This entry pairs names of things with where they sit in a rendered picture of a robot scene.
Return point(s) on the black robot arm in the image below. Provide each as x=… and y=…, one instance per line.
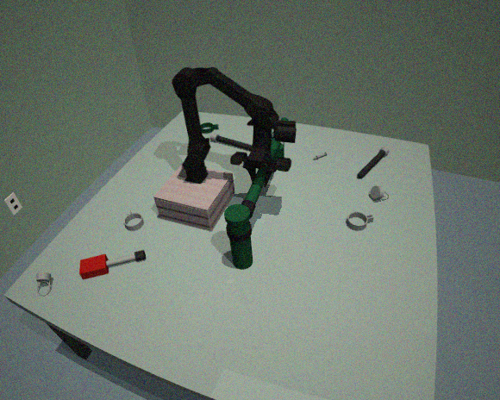
x=264, y=119

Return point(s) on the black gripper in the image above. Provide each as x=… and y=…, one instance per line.
x=282, y=163

